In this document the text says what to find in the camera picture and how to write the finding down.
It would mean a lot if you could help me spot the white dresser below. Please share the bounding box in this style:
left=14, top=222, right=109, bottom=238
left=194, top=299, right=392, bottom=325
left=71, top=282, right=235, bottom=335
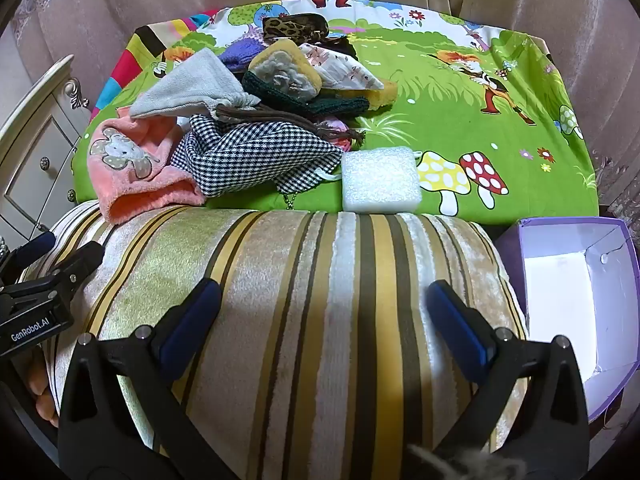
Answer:
left=0, top=55, right=93, bottom=256

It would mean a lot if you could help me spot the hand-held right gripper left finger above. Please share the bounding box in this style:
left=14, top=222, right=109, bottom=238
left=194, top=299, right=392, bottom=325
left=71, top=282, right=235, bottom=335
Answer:
left=57, top=277, right=236, bottom=480

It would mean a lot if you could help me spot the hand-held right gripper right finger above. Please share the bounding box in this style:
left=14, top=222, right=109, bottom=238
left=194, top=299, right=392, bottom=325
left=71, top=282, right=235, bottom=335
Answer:
left=425, top=280, right=591, bottom=480

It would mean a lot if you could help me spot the person's left hand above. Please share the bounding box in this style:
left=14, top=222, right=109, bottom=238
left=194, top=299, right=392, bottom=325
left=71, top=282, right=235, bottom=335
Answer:
left=25, top=352, right=61, bottom=428

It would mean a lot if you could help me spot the pink fleece hat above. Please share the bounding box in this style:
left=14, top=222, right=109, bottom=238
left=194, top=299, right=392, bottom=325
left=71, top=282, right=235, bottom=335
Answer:
left=87, top=112, right=208, bottom=226

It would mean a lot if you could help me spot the purple cardboard box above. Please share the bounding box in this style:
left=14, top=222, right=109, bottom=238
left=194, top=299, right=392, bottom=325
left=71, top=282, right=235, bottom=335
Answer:
left=495, top=216, right=640, bottom=423

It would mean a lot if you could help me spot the dark green knit cloth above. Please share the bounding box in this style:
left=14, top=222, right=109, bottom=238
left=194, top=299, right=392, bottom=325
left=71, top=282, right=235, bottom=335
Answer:
left=241, top=71, right=371, bottom=118

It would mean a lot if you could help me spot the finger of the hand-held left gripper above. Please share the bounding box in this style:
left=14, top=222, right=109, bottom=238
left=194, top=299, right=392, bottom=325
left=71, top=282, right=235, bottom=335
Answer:
left=10, top=231, right=57, bottom=268
left=20, top=241, right=105, bottom=293

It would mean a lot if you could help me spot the striped velvet cushion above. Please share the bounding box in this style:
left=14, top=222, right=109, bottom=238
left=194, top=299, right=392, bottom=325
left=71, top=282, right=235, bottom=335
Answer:
left=22, top=200, right=531, bottom=480

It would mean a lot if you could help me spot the cartoon printed blanket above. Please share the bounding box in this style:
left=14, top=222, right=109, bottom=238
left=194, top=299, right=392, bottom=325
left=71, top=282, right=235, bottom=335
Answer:
left=70, top=0, right=601, bottom=223

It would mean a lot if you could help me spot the worn yellow sponge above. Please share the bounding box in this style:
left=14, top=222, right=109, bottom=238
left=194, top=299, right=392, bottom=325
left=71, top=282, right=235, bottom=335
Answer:
left=248, top=40, right=323, bottom=102

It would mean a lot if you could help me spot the purple striped knit hat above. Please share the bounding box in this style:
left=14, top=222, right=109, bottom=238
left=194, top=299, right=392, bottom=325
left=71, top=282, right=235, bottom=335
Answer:
left=217, top=42, right=268, bottom=73

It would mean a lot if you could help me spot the leopard print pouch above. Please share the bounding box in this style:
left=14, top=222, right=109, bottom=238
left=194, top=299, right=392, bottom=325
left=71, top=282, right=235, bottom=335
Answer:
left=262, top=12, right=328, bottom=43

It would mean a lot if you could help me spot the white foam block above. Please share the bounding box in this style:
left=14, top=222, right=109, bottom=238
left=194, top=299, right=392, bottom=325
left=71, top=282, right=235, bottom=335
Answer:
left=341, top=146, right=420, bottom=212

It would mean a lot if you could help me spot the dark brown cloth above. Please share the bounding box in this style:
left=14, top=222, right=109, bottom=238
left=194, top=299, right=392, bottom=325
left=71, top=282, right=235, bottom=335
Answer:
left=320, top=30, right=358, bottom=58

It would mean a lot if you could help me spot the houndstooth drawstring pouch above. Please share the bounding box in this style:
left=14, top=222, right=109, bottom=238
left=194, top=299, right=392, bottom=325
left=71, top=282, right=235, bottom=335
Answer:
left=170, top=114, right=346, bottom=198

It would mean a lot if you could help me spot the floral printed pouch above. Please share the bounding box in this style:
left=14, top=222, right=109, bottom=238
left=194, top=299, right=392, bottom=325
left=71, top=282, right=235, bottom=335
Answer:
left=299, top=42, right=386, bottom=91

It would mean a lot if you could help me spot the pink round pouch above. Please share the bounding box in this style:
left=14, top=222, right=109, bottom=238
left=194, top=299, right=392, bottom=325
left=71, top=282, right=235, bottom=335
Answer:
left=320, top=114, right=351, bottom=148

